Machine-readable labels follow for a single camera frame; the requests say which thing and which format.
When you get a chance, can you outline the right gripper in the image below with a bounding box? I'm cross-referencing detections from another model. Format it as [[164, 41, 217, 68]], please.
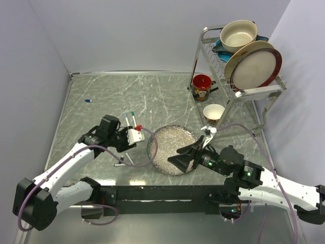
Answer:
[[167, 135, 230, 176]]

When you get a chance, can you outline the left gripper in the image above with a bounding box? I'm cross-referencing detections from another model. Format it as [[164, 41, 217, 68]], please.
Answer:
[[108, 126, 137, 153]]

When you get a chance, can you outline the white pen black tip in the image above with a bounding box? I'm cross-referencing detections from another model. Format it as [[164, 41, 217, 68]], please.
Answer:
[[125, 152, 135, 166]]

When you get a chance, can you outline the white pen light blue tip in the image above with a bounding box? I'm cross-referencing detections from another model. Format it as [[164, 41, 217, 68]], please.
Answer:
[[124, 113, 130, 127]]

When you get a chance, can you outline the white pen teal tip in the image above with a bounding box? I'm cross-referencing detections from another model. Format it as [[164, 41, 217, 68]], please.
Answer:
[[131, 111, 137, 127]]

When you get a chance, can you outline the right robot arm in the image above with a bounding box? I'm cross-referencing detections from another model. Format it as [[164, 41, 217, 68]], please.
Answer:
[[168, 137, 324, 225]]

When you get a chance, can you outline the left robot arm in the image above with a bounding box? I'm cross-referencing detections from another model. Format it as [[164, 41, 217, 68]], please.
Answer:
[[13, 115, 145, 231]]

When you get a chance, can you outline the speckled blue rim plate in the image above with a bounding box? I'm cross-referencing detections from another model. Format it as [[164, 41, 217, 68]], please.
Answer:
[[147, 125, 198, 176]]

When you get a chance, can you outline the small white red bowl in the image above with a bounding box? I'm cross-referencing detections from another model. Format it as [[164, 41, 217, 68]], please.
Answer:
[[203, 104, 225, 124]]

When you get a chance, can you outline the metal dish rack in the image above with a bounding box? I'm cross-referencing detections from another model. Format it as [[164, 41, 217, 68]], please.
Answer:
[[187, 25, 286, 136]]

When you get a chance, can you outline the red skull mug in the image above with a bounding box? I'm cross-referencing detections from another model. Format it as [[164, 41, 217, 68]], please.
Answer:
[[191, 74, 219, 101]]

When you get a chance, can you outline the blue dish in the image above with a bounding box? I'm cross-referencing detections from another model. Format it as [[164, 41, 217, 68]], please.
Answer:
[[212, 35, 269, 62]]

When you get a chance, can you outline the beige plate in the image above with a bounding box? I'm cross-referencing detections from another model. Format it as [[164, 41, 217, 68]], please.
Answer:
[[224, 41, 274, 81]]

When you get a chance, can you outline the brown rim white plate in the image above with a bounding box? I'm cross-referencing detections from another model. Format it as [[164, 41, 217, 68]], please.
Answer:
[[230, 48, 282, 91]]

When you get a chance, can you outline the cream ceramic bowl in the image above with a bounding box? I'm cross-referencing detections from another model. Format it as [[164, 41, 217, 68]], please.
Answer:
[[220, 20, 258, 53]]

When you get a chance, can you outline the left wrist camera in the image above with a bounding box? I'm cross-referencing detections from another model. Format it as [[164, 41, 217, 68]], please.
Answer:
[[127, 125, 145, 146]]

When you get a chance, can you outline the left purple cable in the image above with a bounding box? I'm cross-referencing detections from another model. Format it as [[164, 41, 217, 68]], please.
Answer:
[[17, 126, 158, 232]]

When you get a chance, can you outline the purple cable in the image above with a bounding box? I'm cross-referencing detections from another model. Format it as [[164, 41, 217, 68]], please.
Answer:
[[215, 123, 299, 244], [17, 126, 158, 232]]

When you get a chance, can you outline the black base frame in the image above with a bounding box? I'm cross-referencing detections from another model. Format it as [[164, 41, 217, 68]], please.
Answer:
[[81, 185, 248, 215]]

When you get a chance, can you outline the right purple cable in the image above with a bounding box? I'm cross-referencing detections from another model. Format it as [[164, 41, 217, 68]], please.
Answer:
[[215, 123, 299, 244]]

